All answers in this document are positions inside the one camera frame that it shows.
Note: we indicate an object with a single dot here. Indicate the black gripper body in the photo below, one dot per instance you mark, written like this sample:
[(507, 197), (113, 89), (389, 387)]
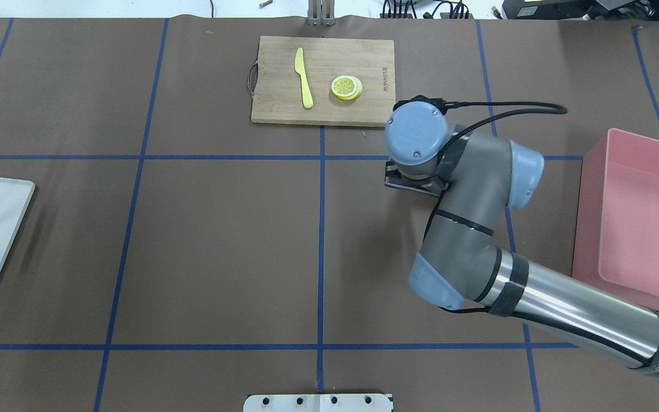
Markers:
[(396, 177)]

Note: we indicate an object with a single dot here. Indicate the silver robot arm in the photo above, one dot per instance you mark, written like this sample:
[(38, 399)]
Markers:
[(440, 148)]

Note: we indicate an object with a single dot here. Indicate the yellow lemon slice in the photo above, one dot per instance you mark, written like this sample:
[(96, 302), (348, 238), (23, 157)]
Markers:
[(346, 88)]

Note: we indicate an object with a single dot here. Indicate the wooden cutting board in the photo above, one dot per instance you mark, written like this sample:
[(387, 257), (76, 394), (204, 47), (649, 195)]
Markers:
[(277, 93)]

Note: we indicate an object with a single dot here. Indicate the yellow plastic knife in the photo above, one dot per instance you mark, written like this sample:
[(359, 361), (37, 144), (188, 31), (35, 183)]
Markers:
[(306, 95)]

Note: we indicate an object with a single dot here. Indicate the pink plastic bin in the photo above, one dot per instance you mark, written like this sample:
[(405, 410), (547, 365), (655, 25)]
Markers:
[(617, 227)]

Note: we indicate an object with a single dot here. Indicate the black monitor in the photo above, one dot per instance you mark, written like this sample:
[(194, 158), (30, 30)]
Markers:
[(593, 10)]

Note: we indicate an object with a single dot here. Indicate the aluminium frame post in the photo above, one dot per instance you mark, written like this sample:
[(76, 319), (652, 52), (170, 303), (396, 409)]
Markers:
[(321, 13)]

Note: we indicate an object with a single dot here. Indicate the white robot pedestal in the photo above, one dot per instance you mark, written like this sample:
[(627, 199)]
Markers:
[(320, 402)]

